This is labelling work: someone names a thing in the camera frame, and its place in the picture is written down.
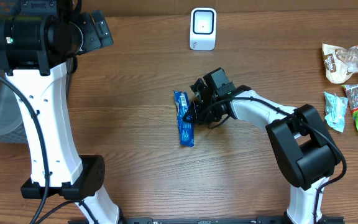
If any blue Oreo cookie pack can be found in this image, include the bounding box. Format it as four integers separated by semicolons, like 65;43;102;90
174;91;194;147

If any teal snack packet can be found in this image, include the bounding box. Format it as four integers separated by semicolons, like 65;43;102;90
324;92;348;133

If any beige paper pouch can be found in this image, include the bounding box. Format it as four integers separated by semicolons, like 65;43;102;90
322;44;358;84

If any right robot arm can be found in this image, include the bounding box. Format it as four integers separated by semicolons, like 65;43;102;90
179;68;347;223

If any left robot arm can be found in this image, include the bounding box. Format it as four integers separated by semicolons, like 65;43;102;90
0;0;125;224

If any white barcode scanner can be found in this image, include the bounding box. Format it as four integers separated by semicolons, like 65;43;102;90
189;7;217;51

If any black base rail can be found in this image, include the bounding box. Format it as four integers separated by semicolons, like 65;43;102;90
67;215;345;224

